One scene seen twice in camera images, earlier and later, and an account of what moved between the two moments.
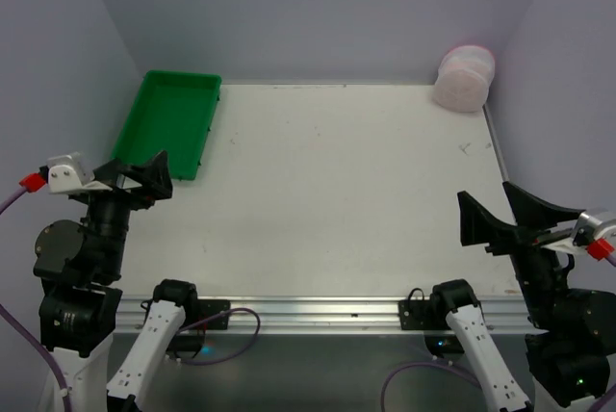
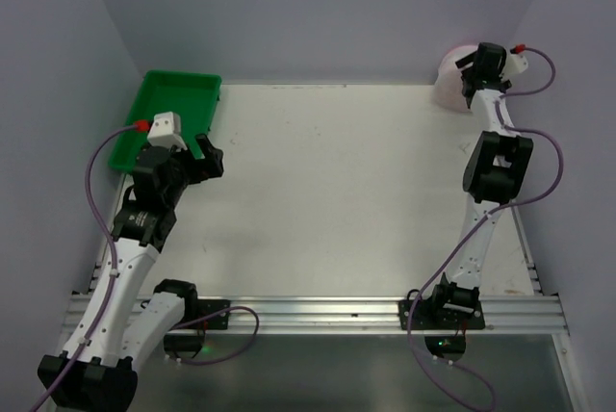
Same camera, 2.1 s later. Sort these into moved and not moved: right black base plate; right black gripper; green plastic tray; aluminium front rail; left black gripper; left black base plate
Moved: right black gripper; left black gripper
Not moved: left black base plate; aluminium front rail; green plastic tray; right black base plate
